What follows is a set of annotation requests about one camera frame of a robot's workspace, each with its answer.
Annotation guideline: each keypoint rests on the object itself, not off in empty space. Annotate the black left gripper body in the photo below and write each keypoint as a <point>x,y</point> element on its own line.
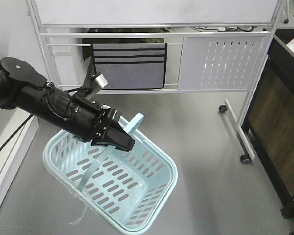
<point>88,118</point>

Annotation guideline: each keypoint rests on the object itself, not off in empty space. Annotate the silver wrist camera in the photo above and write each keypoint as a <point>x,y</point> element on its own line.
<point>97,83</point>

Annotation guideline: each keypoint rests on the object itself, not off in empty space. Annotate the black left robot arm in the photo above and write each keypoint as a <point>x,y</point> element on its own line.
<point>23,87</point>

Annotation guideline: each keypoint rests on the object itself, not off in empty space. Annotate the light blue plastic basket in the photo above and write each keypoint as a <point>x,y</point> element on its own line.
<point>127,189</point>

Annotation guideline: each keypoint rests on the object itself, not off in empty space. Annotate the white rolling whiteboard frame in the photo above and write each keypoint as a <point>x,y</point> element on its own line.
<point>212,45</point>

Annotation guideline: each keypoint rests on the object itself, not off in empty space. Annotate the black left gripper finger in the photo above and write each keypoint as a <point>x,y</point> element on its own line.
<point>115,136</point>
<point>114,114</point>

